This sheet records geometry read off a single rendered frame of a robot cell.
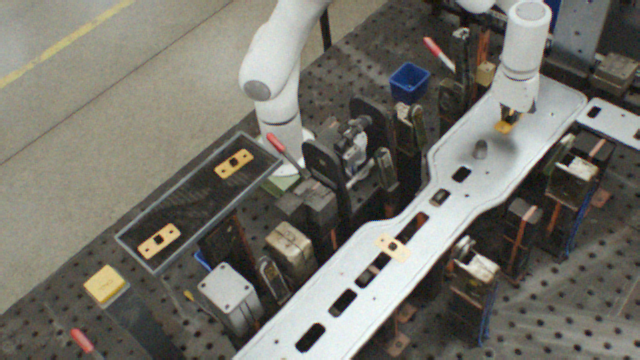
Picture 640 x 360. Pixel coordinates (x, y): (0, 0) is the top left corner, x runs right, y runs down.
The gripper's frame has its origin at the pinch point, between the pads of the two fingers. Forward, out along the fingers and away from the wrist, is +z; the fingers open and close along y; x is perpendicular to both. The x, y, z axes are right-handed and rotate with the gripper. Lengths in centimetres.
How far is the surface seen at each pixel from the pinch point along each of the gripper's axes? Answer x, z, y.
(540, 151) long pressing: -3.2, 3.5, 10.8
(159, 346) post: -96, 16, -31
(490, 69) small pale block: 7.5, -3.2, -11.0
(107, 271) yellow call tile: -94, -13, -35
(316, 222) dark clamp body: -53, 1, -17
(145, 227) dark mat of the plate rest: -82, -13, -37
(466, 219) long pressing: -30.2, 3.4, 8.3
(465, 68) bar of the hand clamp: 0.9, -6.8, -14.4
